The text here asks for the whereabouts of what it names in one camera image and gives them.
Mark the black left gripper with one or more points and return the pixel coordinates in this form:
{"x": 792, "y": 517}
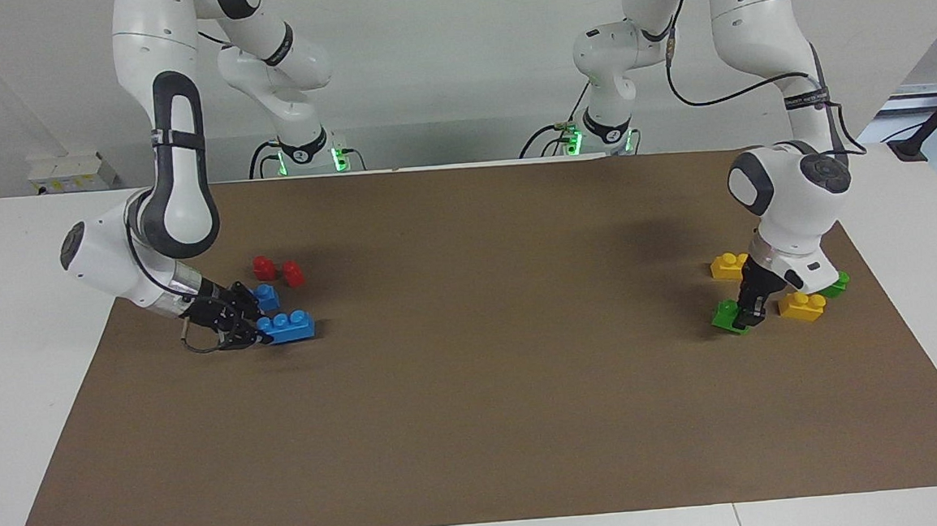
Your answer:
{"x": 764, "y": 275}

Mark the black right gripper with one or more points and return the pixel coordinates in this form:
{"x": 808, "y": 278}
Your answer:
{"x": 211, "y": 307}

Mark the green two-stud toy block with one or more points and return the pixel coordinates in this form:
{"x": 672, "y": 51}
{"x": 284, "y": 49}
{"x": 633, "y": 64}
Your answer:
{"x": 728, "y": 318}
{"x": 837, "y": 283}

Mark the blue three-stud toy block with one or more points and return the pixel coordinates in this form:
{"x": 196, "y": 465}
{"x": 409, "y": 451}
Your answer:
{"x": 269, "y": 296}
{"x": 289, "y": 327}

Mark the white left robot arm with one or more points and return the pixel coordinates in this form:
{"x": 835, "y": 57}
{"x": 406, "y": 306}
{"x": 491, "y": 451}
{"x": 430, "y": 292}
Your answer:
{"x": 790, "y": 194}

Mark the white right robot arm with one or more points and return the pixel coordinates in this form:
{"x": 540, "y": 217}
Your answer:
{"x": 179, "y": 191}

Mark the yellow two-stud toy block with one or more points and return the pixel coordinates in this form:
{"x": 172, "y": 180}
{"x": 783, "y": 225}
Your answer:
{"x": 727, "y": 266}
{"x": 801, "y": 308}

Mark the small red toy block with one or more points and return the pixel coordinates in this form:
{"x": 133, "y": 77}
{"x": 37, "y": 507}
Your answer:
{"x": 264, "y": 269}
{"x": 294, "y": 274}

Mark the brown paper table mat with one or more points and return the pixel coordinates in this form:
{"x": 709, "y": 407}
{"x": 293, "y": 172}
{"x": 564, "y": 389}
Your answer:
{"x": 478, "y": 417}

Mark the black stand pole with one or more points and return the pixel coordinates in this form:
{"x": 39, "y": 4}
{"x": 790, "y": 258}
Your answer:
{"x": 936, "y": 120}

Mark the white wall socket box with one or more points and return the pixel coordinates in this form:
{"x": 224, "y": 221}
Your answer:
{"x": 72, "y": 173}

